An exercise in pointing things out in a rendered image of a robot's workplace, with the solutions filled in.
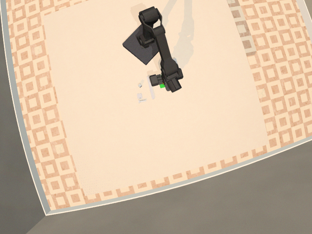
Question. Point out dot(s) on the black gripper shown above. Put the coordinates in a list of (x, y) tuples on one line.
[(157, 79)]

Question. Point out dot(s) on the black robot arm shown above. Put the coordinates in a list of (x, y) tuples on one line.
[(169, 68)]

